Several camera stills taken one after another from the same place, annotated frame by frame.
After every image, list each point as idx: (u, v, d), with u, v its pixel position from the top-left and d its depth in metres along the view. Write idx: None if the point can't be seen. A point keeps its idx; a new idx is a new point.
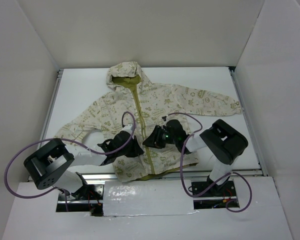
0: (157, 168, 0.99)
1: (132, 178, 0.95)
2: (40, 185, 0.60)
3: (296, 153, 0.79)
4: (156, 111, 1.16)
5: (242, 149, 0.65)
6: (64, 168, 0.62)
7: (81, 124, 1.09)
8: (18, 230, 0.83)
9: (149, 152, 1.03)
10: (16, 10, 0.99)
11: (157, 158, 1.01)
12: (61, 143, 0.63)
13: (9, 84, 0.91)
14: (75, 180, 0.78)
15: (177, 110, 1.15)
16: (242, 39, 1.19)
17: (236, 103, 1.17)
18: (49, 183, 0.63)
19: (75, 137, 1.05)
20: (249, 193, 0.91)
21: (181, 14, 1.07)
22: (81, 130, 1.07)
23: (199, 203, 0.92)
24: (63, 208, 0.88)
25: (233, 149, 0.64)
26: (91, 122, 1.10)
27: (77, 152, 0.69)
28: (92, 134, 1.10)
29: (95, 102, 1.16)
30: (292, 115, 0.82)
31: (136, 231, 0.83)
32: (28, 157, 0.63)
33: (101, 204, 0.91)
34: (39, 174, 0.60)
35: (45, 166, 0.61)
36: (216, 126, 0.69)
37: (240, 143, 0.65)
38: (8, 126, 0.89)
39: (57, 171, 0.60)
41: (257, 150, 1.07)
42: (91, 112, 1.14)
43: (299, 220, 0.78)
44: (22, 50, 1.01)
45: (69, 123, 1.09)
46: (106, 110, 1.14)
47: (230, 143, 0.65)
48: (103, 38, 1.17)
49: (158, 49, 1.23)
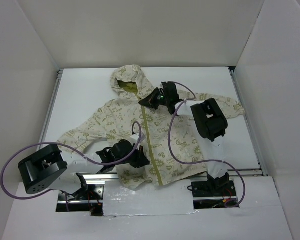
0: (164, 177, 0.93)
1: (140, 183, 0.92)
2: (30, 190, 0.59)
3: (295, 153, 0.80)
4: (160, 116, 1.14)
5: (221, 130, 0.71)
6: (56, 176, 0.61)
7: (86, 132, 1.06)
8: (18, 230, 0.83)
9: (154, 162, 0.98)
10: (17, 10, 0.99)
11: (163, 167, 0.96)
12: (57, 151, 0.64)
13: (9, 84, 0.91)
14: (72, 182, 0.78)
15: (182, 117, 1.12)
16: (242, 39, 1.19)
17: (239, 105, 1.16)
18: (39, 189, 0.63)
19: (78, 146, 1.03)
20: (241, 185, 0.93)
21: (181, 14, 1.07)
22: (85, 140, 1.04)
23: (199, 203, 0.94)
24: (64, 208, 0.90)
25: (213, 127, 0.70)
26: (96, 131, 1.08)
27: (72, 161, 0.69)
28: (96, 144, 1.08)
29: (100, 109, 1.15)
30: (292, 114, 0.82)
31: (136, 232, 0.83)
32: (23, 159, 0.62)
33: (101, 204, 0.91)
34: (30, 178, 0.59)
35: (37, 171, 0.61)
36: (207, 104, 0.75)
37: (222, 125, 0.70)
38: (8, 126, 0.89)
39: (49, 178, 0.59)
41: (257, 150, 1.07)
42: (96, 119, 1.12)
43: (299, 220, 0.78)
44: (22, 50, 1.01)
45: (74, 130, 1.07)
46: (112, 118, 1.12)
47: (213, 121, 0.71)
48: (103, 38, 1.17)
49: (158, 49, 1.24)
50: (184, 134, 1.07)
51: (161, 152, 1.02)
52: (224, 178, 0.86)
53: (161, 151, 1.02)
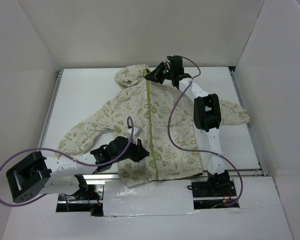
0: (160, 172, 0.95)
1: (138, 182, 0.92)
2: (17, 199, 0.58)
3: (295, 153, 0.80)
4: (163, 109, 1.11)
5: (213, 125, 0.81)
6: (42, 184, 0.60)
7: (94, 123, 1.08)
8: (17, 231, 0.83)
9: (154, 153, 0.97)
10: (17, 10, 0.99)
11: (160, 161, 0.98)
12: (41, 158, 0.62)
13: (9, 84, 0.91)
14: (69, 185, 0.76)
15: (184, 116, 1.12)
16: (242, 39, 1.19)
17: (244, 112, 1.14)
18: (28, 197, 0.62)
19: (88, 136, 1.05)
20: (239, 182, 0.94)
21: (181, 13, 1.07)
22: (93, 130, 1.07)
23: (199, 203, 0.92)
24: (64, 208, 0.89)
25: (208, 123, 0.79)
26: (104, 122, 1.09)
27: (58, 166, 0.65)
28: (104, 135, 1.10)
29: (109, 101, 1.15)
30: (292, 115, 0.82)
31: (136, 232, 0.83)
32: (11, 167, 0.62)
33: (101, 204, 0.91)
34: (17, 187, 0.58)
35: (25, 179, 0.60)
36: (209, 98, 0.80)
37: (216, 122, 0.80)
38: (8, 126, 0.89)
39: (33, 187, 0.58)
41: (257, 150, 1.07)
42: (105, 111, 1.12)
43: (299, 220, 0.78)
44: (22, 50, 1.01)
45: (83, 122, 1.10)
46: (120, 110, 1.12)
47: (209, 117, 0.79)
48: (103, 38, 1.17)
49: (158, 49, 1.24)
50: (184, 133, 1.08)
51: (160, 146, 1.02)
52: (224, 178, 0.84)
53: (160, 144, 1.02)
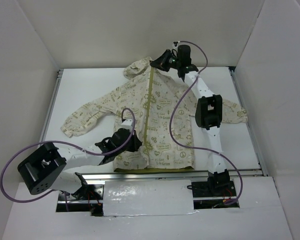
0: (151, 161, 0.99)
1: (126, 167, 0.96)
2: (33, 190, 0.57)
3: (295, 153, 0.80)
4: (164, 101, 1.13)
5: (214, 124, 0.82)
6: (57, 173, 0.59)
7: (100, 105, 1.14)
8: (17, 231, 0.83)
9: (146, 143, 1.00)
10: (17, 11, 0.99)
11: (152, 151, 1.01)
12: (54, 148, 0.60)
13: (9, 84, 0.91)
14: (73, 181, 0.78)
15: (182, 110, 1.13)
16: (242, 39, 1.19)
17: (243, 112, 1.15)
18: (43, 188, 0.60)
19: (92, 115, 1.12)
20: (238, 182, 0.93)
21: (181, 13, 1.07)
22: (98, 110, 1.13)
23: (199, 203, 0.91)
24: (63, 209, 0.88)
25: (208, 123, 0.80)
26: (109, 105, 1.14)
27: (71, 155, 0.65)
28: (107, 117, 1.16)
29: (118, 87, 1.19)
30: (292, 114, 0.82)
31: (137, 232, 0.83)
32: (23, 161, 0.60)
33: (101, 204, 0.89)
34: (32, 179, 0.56)
35: (39, 171, 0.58)
36: (213, 98, 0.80)
37: (216, 121, 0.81)
38: (8, 126, 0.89)
39: (50, 176, 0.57)
41: (257, 150, 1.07)
42: (112, 96, 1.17)
43: (299, 220, 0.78)
44: (22, 51, 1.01)
45: (89, 103, 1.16)
46: (125, 96, 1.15)
47: (211, 118, 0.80)
48: (103, 38, 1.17)
49: (158, 50, 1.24)
50: (181, 126, 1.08)
51: (154, 136, 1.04)
52: (225, 178, 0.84)
53: (154, 135, 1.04)
